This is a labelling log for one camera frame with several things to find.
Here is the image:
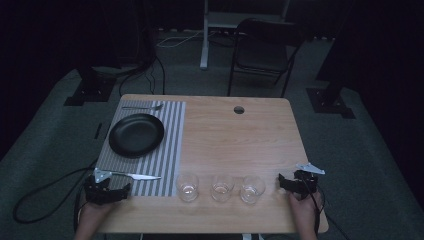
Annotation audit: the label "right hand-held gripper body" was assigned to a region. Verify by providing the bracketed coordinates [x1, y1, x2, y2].
[291, 162, 326, 201]

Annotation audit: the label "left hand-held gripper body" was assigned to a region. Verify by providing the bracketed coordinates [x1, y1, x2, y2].
[83, 167, 118, 206]

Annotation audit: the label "person's left hand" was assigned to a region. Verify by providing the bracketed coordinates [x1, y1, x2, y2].
[79, 199, 116, 225]

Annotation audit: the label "silver table knife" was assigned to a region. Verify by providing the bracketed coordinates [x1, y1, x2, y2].
[111, 171, 162, 182]

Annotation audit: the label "clear drinking glass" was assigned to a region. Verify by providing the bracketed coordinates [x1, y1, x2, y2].
[175, 172, 200, 203]
[210, 174, 236, 203]
[239, 175, 267, 205]

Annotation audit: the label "black plate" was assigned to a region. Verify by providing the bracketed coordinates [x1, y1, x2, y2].
[108, 113, 166, 159]

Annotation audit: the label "grey striped placemat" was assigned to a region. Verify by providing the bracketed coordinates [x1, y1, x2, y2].
[95, 100, 187, 198]

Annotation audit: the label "black stand base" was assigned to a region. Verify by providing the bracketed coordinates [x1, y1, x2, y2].
[63, 65, 117, 107]
[305, 79, 356, 120]

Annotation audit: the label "silver fork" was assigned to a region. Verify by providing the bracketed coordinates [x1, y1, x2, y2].
[121, 103, 165, 112]

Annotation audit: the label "black folding chair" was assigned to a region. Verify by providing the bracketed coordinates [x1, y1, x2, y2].
[227, 17, 302, 99]

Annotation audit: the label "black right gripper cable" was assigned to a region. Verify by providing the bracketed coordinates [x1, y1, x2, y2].
[299, 173, 352, 240]

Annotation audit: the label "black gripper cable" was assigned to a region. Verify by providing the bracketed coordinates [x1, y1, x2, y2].
[299, 173, 352, 240]
[12, 158, 100, 231]

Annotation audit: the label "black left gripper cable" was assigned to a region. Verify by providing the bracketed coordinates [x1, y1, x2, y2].
[12, 158, 100, 231]

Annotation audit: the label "black floor cables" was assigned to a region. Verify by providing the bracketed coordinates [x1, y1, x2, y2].
[117, 54, 167, 98]

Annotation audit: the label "white metal desk frame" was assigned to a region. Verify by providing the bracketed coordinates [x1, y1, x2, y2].
[198, 0, 292, 71]

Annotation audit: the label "white floor cable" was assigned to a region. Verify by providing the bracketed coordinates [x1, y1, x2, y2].
[155, 30, 218, 49]

